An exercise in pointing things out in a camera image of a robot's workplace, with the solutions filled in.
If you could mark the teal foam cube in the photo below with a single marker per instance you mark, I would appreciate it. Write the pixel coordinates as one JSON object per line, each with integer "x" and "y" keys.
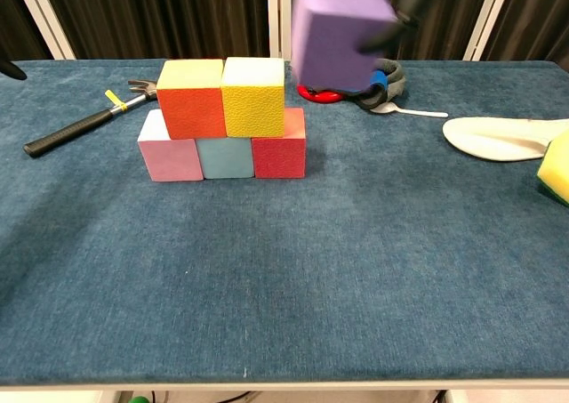
{"x": 226, "y": 158}

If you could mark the green rounded object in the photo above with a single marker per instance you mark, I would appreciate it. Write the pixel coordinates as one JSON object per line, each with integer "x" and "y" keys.
{"x": 140, "y": 399}

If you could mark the grey cloth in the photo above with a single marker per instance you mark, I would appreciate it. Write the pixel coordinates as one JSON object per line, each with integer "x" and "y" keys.
{"x": 395, "y": 83}

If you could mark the orange foam cube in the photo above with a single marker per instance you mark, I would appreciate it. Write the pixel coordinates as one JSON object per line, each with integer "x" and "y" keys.
{"x": 191, "y": 114}

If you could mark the blue fabric table cover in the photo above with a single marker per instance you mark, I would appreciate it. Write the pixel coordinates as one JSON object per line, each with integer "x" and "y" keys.
{"x": 222, "y": 287}

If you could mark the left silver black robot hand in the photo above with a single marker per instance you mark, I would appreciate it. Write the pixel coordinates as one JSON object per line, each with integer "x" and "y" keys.
{"x": 11, "y": 69}

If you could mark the yellow green sponge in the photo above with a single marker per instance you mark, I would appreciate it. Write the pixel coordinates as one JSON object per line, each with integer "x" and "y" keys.
{"x": 555, "y": 163}

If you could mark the white partition post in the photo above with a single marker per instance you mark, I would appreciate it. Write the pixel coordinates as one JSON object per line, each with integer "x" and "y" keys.
{"x": 278, "y": 16}
{"x": 486, "y": 16}
{"x": 42, "y": 16}

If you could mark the red foam cube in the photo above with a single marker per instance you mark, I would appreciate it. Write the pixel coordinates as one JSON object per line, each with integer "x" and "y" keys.
{"x": 279, "y": 158}

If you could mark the yellow foam cube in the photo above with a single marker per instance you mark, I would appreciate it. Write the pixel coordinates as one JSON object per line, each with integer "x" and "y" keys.
{"x": 253, "y": 111}

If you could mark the white shoe insole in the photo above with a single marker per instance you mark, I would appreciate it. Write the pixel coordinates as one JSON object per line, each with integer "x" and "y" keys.
{"x": 489, "y": 138}

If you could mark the pink foam cube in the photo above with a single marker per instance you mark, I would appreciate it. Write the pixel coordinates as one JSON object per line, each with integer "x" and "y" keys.
{"x": 171, "y": 160}

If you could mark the white plastic spoon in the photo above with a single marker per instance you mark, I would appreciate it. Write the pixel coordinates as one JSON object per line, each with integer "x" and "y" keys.
{"x": 418, "y": 112}

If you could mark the purple foam cube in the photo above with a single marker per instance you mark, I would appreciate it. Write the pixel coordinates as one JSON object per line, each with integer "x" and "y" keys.
{"x": 333, "y": 34}

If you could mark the red disc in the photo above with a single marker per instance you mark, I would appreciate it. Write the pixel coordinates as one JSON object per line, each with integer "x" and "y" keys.
{"x": 320, "y": 97}

